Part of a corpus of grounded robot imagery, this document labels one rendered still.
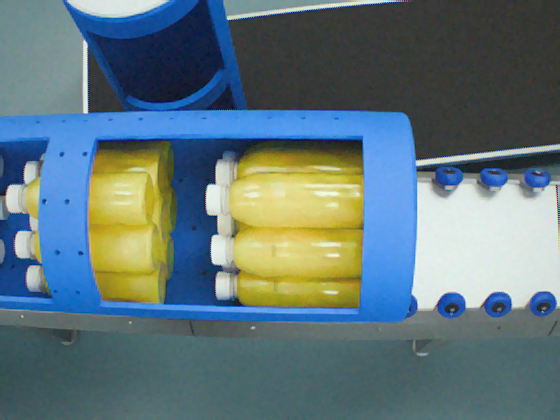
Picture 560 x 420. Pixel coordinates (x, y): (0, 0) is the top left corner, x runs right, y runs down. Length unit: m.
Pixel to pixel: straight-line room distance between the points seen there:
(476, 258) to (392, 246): 0.34
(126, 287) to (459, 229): 0.53
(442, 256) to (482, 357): 0.97
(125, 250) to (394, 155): 0.37
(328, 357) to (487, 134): 0.74
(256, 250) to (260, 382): 1.15
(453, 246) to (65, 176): 0.61
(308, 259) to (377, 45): 1.29
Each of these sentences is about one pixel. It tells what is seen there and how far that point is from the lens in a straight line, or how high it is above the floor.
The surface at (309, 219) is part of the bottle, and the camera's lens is 1.01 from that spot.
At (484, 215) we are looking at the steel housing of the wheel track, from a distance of 1.30.
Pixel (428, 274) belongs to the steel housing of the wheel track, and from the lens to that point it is 1.26.
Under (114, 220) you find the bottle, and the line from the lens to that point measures 1.05.
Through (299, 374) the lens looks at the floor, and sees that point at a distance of 2.16.
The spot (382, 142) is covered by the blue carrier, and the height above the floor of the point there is 1.22.
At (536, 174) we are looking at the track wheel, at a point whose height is 0.97.
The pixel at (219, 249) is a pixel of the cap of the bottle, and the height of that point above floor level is 1.13.
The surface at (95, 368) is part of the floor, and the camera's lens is 2.25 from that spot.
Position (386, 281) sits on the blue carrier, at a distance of 0.99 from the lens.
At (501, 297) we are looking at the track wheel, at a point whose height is 0.98.
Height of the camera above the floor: 2.15
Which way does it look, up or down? 75 degrees down
